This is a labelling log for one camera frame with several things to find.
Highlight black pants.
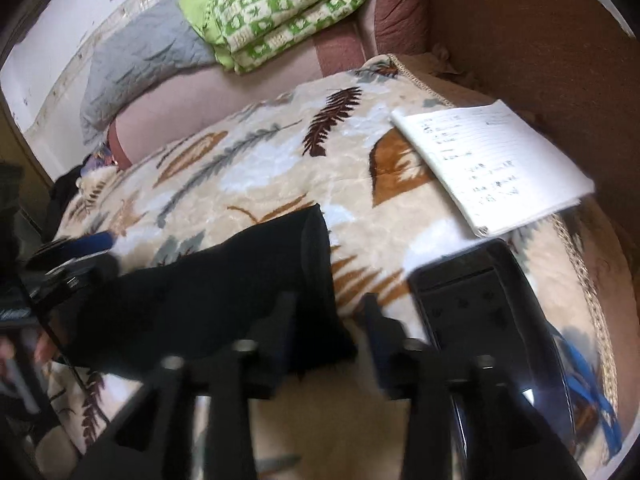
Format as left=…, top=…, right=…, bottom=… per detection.
left=49, top=204, right=357, bottom=378

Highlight leaf printed beige blanket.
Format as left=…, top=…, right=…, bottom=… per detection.
left=42, top=54, right=626, bottom=476

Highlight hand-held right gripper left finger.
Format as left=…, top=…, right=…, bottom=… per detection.
left=70, top=291, right=307, bottom=480

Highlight blue strap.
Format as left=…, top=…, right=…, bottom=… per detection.
left=550, top=327, right=623, bottom=453

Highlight purple printed cloth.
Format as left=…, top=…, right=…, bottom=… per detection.
left=81, top=141, right=123, bottom=177

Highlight white written notebook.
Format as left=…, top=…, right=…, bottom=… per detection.
left=390, top=100, right=597, bottom=238

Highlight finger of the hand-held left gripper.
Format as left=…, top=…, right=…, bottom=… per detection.
left=30, top=255, right=121, bottom=303
left=27, top=231, right=117, bottom=263

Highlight green patterned quilt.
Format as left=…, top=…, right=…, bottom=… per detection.
left=177, top=0, right=386, bottom=75

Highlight person's left hand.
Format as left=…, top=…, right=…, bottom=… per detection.
left=0, top=334, right=58, bottom=378

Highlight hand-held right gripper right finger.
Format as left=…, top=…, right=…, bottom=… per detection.
left=360, top=293, right=587, bottom=480

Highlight pink sofa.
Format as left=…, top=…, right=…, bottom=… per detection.
left=107, top=0, right=631, bottom=341

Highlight black glossy plastic tray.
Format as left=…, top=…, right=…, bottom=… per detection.
left=407, top=238, right=576, bottom=443

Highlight grey quilted blanket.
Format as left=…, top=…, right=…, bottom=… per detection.
left=79, top=0, right=218, bottom=147

